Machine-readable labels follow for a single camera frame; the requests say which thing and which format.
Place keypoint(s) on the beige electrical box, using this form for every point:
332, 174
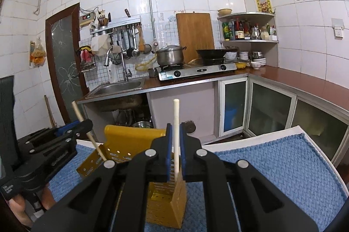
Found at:
86, 19

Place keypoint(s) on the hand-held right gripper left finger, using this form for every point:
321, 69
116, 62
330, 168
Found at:
169, 147

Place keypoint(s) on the small white bowl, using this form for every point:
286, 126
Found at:
255, 65

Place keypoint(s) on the hanging orange bag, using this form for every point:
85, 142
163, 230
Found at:
36, 54

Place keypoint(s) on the metal wall utensil rack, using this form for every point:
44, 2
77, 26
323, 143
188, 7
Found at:
120, 22

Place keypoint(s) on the wooden chopstick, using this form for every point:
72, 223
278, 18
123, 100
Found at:
98, 148

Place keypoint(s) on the steel gas stove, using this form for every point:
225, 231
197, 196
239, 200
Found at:
201, 71

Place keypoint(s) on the steel pot with lid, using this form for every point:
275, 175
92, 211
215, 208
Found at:
169, 57

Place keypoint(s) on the steel basin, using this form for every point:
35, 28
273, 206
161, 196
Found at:
141, 124

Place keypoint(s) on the brown frosted glass door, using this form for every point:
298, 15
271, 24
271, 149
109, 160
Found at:
64, 57

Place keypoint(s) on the yellow dish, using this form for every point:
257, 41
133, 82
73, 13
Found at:
241, 65

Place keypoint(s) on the white corner shelf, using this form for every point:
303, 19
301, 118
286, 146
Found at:
253, 41

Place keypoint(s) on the yellow wall poster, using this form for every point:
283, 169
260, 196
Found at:
263, 2

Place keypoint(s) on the blue waffle towel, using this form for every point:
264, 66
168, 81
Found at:
272, 172

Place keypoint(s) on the white detergent bottle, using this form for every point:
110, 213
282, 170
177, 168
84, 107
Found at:
112, 75

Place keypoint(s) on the black wok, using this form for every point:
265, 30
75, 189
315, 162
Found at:
212, 54

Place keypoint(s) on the beige bowl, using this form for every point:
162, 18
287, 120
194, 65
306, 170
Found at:
225, 12

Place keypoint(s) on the stainless steel sink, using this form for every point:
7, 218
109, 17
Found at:
117, 87

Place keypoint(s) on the wooden cutting board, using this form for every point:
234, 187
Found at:
195, 30

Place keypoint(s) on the person's left hand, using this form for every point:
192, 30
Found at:
19, 210

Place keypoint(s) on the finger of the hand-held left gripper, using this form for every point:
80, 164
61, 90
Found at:
71, 129
54, 146

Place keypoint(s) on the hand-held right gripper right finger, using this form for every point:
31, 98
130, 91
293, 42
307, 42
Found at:
183, 153

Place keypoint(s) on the white wall socket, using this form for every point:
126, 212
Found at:
337, 27

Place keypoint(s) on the cream chopstick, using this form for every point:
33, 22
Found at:
176, 117

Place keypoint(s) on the kitchen counter cabinet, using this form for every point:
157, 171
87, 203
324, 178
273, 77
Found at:
286, 76

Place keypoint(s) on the wooden stick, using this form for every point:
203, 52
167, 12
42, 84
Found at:
50, 112

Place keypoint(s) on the white hanging cloth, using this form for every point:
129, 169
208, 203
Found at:
99, 46

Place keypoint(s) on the stack of white dishes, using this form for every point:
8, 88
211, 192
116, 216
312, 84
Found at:
259, 57

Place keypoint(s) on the yellow perforated utensil holder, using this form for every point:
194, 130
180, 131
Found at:
128, 139

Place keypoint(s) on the dark board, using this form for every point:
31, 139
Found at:
8, 112

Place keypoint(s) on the corner shelf with bottles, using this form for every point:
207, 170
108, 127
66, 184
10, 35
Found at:
240, 31

